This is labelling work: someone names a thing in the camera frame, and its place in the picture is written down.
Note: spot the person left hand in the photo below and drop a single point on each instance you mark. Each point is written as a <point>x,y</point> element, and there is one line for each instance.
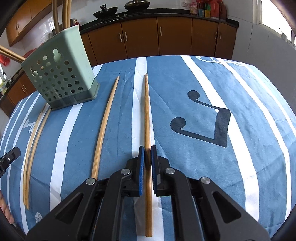
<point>5,209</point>

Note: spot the blue white striped tablecloth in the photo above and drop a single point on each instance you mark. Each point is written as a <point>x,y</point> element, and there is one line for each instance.
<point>209,117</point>

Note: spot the brown upper cabinet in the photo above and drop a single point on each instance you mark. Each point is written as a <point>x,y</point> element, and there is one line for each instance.
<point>25,18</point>

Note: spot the green perforated utensil holder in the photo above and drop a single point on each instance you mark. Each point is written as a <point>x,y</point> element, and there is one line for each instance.
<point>60,70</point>

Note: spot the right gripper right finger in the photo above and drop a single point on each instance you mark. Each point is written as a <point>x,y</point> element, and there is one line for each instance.
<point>159,165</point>

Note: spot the brown kitchen base cabinets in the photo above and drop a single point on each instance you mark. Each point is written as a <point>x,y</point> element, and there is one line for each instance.
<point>154,35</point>

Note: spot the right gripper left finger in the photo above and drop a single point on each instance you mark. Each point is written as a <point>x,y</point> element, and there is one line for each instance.
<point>135,183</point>

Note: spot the condiment bottles group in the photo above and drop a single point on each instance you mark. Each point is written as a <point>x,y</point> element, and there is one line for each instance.
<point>214,9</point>

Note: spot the black lidded wok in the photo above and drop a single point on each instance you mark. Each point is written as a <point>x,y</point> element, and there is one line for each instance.
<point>137,5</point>

